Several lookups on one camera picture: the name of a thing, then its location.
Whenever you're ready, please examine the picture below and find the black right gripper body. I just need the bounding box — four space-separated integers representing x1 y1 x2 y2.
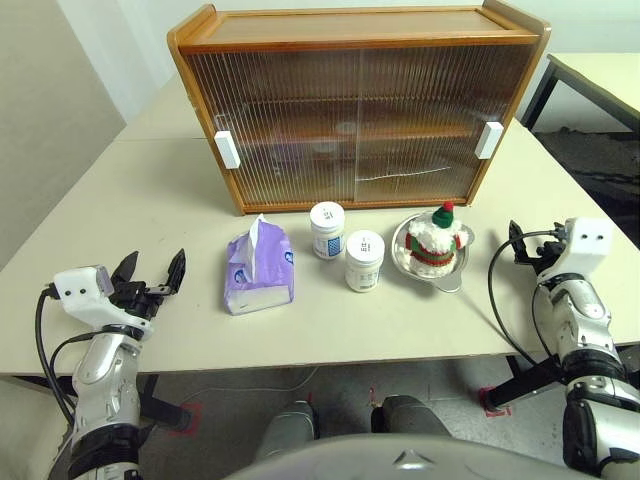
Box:
531 222 570 275

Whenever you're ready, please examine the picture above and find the white plastic jar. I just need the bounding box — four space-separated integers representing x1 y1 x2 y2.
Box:
343 229 385 294

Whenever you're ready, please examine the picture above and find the black table foot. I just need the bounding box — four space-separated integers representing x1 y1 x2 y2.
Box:
487 349 571 409
134 374 194 431

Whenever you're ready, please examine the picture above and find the thin white floor cable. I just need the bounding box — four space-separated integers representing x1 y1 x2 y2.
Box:
189 367 321 396

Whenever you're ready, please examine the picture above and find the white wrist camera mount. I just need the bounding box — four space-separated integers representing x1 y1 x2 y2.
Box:
52 266 154 334
537 217 615 286

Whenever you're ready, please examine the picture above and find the grey right robot leg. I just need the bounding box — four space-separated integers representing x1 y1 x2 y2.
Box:
370 394 451 439

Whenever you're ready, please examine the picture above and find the grey robot torso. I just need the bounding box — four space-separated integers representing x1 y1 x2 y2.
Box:
219 433 591 480

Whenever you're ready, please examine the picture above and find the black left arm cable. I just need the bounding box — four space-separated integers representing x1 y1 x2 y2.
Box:
34 283 96 421

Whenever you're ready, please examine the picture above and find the grey left robot leg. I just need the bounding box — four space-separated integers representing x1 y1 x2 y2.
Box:
254 399 319 464

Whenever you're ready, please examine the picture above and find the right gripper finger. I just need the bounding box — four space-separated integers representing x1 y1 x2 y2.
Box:
508 219 539 268

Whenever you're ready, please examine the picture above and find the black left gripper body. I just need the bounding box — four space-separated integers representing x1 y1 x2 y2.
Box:
107 279 174 322

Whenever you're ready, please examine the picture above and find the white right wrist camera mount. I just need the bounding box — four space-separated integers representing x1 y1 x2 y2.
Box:
537 217 615 286

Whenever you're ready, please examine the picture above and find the ribbed clear sliding door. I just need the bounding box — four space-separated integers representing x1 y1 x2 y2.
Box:
183 48 363 212
355 43 536 206

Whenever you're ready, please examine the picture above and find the beige table with black legs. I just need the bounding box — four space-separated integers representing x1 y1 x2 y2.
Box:
517 52 640 134

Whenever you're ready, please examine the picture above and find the wooden cabinet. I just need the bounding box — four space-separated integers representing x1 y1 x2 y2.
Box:
166 0 553 217

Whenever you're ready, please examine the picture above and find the grey robot leg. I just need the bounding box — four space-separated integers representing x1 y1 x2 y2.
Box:
254 399 319 464
370 394 451 439

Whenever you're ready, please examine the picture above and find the white plush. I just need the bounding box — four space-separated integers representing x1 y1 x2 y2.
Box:
403 200 464 279

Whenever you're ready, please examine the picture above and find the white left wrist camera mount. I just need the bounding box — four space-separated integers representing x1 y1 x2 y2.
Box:
52 266 154 334

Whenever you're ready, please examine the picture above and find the white door handle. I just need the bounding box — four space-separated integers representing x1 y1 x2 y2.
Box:
214 129 242 171
474 121 504 160

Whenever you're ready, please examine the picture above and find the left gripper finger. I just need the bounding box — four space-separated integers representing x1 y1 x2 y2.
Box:
111 251 142 287
162 248 188 297

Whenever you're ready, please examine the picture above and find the white jar with blue label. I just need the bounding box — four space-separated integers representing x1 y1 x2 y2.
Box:
308 201 347 261

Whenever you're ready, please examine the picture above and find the steel bowl with handle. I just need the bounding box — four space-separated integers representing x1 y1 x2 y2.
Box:
391 212 476 294

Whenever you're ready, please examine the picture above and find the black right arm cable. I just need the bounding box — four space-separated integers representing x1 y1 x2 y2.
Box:
487 227 571 386

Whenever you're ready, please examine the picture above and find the purple tissue pack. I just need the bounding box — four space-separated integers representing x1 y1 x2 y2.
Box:
225 213 296 316

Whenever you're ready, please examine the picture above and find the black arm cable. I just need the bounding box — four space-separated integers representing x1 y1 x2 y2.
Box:
487 227 571 386
34 283 96 421

